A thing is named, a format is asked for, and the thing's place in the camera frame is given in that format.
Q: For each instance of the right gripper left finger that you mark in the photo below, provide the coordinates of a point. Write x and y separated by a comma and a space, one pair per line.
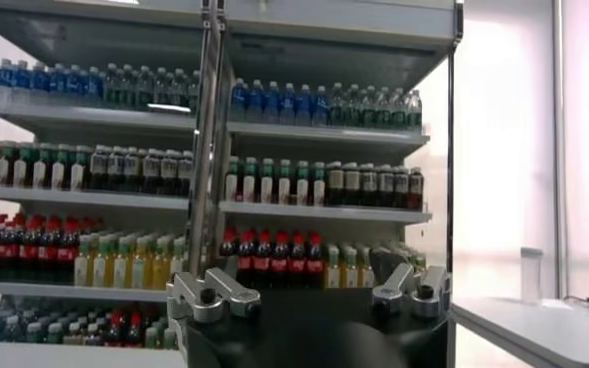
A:
209, 295

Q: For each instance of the beige label bottle white cap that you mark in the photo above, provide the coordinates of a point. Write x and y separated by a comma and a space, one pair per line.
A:
334, 184
351, 185

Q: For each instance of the green tinted water bottle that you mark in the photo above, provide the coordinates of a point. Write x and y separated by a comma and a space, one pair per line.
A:
192, 91
414, 111
368, 108
353, 107
337, 106
384, 109
144, 87
110, 85
160, 88
176, 89
127, 86
399, 110

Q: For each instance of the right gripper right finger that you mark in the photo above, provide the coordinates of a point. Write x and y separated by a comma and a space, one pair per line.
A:
424, 292

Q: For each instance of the dark drink bottle white cap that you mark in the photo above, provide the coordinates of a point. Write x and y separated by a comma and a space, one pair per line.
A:
132, 169
168, 172
415, 188
98, 167
115, 168
368, 186
185, 173
151, 171
385, 186
400, 187

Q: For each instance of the blue label water bottle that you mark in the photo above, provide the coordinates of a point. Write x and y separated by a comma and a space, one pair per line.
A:
92, 84
39, 80
288, 104
304, 105
21, 78
255, 101
57, 81
320, 106
238, 100
74, 82
272, 103
4, 77

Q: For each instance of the white side table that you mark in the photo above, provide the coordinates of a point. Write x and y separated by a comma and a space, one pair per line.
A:
534, 325

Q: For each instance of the cola bottle red cap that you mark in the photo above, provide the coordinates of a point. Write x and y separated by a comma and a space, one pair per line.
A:
315, 261
65, 256
116, 327
230, 250
28, 253
135, 327
9, 252
47, 255
247, 257
264, 260
281, 261
298, 261

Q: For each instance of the black frame pole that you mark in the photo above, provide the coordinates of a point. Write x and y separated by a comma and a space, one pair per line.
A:
450, 150

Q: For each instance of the grey metal beverage shelf unit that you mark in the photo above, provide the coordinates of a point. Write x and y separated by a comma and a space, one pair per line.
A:
74, 199
324, 212

